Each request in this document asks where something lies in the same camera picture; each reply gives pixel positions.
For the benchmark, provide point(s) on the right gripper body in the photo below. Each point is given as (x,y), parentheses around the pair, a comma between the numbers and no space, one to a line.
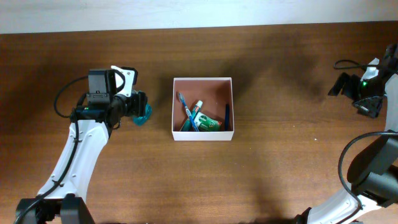
(372,88)

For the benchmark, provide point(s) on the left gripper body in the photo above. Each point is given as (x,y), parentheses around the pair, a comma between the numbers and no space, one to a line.
(123,102)

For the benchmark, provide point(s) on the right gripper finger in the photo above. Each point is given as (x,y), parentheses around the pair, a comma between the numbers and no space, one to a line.
(370,106)
(343,85)

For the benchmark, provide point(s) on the blue mouthwash bottle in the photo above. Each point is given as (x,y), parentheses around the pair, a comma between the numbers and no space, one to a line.
(141,120)

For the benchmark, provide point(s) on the blue white toothbrush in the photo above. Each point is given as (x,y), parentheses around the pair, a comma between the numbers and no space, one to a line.
(182,100)

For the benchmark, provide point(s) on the toothpaste tube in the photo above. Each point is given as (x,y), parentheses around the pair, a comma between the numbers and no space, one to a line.
(187,123)

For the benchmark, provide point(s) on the green soap packet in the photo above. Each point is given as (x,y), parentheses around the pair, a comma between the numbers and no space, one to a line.
(205,123)

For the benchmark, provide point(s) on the blue disposable razor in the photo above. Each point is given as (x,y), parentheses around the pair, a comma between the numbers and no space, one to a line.
(226,118)

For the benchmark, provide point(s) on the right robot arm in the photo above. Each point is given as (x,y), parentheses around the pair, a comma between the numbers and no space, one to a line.
(371,180)

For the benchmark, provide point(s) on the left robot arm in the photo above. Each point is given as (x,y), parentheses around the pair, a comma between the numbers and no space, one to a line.
(64,193)

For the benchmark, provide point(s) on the white cardboard box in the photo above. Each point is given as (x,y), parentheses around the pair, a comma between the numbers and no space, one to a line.
(215,93)

